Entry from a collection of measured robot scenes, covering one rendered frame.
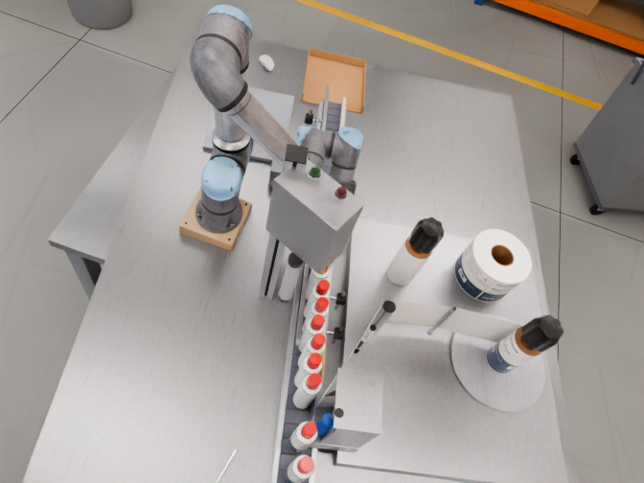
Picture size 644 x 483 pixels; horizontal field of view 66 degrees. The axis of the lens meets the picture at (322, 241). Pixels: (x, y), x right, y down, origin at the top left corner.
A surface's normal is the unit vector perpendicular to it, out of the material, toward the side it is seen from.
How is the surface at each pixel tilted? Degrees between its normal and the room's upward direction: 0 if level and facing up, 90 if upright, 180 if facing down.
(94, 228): 0
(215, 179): 10
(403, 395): 0
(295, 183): 0
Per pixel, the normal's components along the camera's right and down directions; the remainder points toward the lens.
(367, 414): 0.19, -0.51
